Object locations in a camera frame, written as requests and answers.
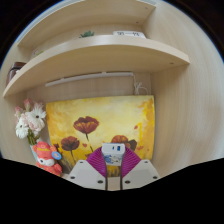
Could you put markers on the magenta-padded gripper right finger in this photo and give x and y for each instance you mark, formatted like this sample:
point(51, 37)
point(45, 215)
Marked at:
point(140, 173)

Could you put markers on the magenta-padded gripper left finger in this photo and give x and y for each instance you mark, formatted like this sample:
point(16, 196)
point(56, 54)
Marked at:
point(90, 175)

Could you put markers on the red plush toy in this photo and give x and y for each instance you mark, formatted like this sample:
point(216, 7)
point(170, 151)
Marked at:
point(45, 156)

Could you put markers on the yellow poppy flower painting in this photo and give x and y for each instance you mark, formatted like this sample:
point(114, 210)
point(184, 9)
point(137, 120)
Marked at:
point(110, 113)

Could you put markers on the flower bouquet in vase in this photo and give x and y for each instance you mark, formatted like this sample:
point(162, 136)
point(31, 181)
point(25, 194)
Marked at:
point(33, 120)

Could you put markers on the white light bar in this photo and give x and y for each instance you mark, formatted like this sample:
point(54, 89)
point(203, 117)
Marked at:
point(86, 77)

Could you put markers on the wooden shelf unit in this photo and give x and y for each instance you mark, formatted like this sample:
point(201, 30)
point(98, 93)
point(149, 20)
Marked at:
point(100, 56)

